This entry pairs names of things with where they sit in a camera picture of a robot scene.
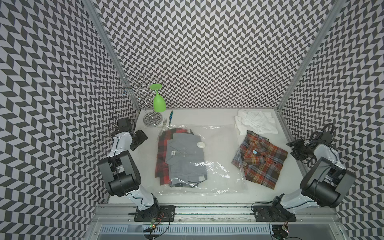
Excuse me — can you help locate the red black buffalo plaid shirt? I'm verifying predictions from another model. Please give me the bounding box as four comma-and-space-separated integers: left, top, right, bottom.
155, 128, 193, 185

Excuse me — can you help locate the white shirt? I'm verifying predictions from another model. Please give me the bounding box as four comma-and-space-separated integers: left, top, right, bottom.
235, 110, 279, 135

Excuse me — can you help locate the clear plastic vacuum bag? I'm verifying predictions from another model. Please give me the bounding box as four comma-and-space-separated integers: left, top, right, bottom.
147, 125, 247, 196

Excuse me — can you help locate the grey shirt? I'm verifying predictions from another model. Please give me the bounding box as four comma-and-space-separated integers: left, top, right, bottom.
165, 133, 208, 188

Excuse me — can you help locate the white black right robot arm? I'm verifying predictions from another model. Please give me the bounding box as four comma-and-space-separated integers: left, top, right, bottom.
271, 140, 357, 213

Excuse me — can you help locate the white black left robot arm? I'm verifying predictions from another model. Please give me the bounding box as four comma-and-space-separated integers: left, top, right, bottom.
98, 132, 155, 211

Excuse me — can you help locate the white round bag valve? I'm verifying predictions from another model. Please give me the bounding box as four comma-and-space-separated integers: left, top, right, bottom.
197, 142, 206, 149

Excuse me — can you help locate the blue green pen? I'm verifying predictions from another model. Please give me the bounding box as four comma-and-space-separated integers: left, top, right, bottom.
167, 111, 174, 128

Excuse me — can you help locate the green plastic wine glass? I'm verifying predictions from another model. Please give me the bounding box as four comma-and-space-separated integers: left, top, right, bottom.
150, 84, 167, 113

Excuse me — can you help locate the black corrugated cable conduit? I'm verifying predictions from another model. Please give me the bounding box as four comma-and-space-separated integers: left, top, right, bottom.
308, 122, 335, 151

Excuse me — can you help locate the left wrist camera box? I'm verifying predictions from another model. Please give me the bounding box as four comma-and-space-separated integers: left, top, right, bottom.
116, 118, 134, 134

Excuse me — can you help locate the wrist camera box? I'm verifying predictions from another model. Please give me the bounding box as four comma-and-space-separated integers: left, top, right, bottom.
116, 118, 134, 134
318, 131, 333, 145

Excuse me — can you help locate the aluminium frame right floor rail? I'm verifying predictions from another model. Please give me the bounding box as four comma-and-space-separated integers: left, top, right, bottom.
275, 108, 325, 205

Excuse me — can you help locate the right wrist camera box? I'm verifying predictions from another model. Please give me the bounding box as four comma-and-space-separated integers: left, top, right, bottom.
318, 131, 333, 145

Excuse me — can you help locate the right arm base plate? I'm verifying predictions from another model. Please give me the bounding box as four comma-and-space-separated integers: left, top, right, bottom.
252, 206, 297, 222

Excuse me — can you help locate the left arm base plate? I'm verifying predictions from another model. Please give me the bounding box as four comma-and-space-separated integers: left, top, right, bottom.
134, 205, 176, 222

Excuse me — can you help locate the aluminium front rail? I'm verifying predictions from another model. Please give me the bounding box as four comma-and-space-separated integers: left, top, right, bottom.
90, 204, 342, 225

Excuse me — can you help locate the right electronics board with wires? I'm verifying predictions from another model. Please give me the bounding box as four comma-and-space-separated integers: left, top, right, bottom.
269, 221, 302, 240

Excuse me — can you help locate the electronics board with wires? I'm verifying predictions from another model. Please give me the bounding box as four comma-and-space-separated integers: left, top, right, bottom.
269, 221, 302, 240
143, 212, 171, 240

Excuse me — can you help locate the left electronics board with wires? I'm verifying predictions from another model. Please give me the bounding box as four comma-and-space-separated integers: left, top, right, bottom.
143, 212, 171, 240

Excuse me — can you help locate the aluminium frame corner post left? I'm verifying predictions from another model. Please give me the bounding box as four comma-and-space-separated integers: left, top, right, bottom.
82, 0, 141, 112

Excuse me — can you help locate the aluminium frame corner post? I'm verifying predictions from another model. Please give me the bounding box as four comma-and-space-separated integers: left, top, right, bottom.
277, 0, 346, 111
82, 0, 141, 112

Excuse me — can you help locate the aluminium frame corner post right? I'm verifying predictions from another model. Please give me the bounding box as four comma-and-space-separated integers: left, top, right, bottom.
277, 0, 346, 111

